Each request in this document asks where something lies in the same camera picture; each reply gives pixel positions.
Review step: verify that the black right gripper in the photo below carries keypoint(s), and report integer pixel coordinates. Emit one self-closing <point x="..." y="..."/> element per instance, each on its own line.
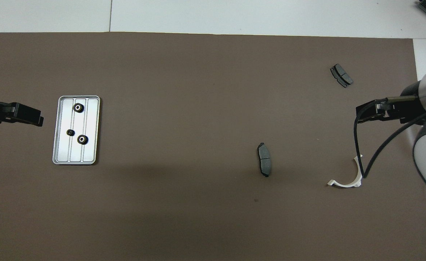
<point x="390" y="110"/>

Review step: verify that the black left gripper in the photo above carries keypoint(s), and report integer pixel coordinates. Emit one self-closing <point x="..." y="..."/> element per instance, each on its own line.
<point x="4" y="111"/>

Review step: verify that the large black bearing gear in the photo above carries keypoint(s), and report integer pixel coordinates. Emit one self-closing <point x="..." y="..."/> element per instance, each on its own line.
<point x="78" y="107"/>
<point x="82" y="139"/>

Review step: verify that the silver metal tray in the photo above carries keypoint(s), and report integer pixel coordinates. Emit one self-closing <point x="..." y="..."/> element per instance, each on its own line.
<point x="89" y="152"/>

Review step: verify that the short dark brake pad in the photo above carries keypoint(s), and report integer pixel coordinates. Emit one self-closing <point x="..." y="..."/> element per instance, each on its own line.
<point x="341" y="75"/>

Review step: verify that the white curved plastic clip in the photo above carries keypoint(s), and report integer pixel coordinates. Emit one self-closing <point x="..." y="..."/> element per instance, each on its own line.
<point x="345" y="184"/>

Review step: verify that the long dark brake pad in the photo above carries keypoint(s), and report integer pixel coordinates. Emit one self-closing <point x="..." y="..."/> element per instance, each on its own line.
<point x="264" y="159"/>

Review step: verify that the brown table mat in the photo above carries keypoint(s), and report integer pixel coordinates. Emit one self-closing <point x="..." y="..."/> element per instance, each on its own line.
<point x="198" y="72"/>

